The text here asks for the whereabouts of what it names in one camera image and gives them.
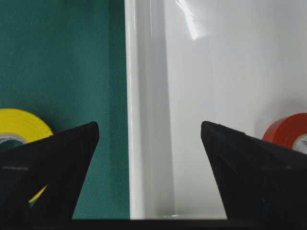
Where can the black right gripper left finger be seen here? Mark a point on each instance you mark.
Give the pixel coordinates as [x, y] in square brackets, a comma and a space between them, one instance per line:
[40, 182]

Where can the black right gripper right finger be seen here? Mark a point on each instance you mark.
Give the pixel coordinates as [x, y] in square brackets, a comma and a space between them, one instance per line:
[257, 180]

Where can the red tape roll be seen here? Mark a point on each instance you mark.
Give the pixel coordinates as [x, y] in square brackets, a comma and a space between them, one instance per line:
[289, 132]

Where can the yellow tape roll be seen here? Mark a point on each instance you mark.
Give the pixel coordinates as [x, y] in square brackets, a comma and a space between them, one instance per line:
[21, 126]

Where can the white plastic tray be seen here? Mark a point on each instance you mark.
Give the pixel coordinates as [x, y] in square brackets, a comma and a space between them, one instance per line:
[239, 63]

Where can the green table cloth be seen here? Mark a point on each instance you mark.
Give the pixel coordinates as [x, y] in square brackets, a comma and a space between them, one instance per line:
[65, 62]

